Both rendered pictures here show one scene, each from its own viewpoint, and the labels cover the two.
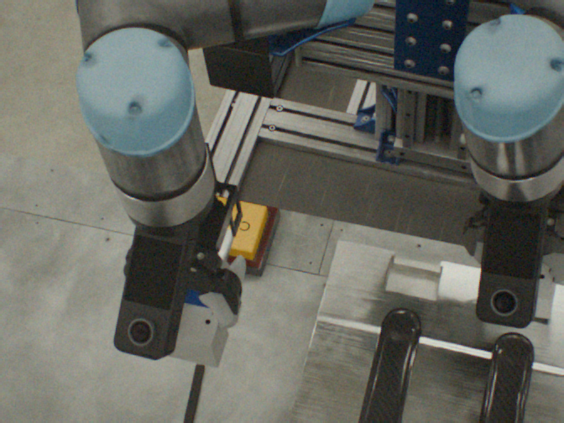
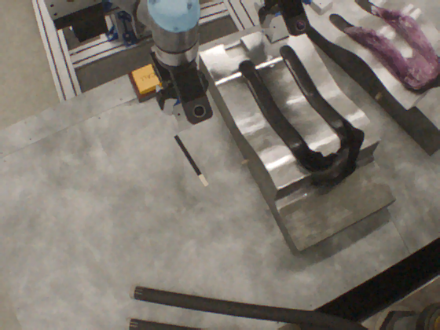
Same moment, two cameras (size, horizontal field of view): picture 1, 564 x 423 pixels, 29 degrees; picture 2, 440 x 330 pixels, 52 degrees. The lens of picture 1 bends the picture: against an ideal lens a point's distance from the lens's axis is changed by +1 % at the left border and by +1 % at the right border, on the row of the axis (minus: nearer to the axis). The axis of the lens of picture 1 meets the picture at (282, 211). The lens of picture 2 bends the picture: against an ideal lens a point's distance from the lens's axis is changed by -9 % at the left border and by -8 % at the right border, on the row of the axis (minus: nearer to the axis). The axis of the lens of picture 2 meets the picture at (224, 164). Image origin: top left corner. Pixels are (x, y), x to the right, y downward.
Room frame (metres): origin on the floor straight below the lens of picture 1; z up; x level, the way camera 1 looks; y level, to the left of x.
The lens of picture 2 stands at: (0.12, 0.39, 1.87)
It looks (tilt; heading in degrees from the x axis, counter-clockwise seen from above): 71 degrees down; 303
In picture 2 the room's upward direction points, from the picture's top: 9 degrees clockwise
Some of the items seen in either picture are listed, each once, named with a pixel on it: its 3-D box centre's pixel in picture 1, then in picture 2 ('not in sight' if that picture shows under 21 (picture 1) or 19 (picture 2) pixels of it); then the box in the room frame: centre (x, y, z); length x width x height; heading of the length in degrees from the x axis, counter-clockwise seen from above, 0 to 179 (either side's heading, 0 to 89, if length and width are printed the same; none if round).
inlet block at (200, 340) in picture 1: (210, 289); (176, 97); (0.47, 0.08, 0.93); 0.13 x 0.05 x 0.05; 157
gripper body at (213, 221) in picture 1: (181, 219); (175, 64); (0.46, 0.08, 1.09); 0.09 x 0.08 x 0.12; 158
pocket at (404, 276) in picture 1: (413, 283); (235, 52); (0.47, -0.12, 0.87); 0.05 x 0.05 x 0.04; 67
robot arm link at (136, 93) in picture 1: (143, 112); (173, 14); (0.45, 0.09, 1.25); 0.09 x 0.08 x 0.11; 3
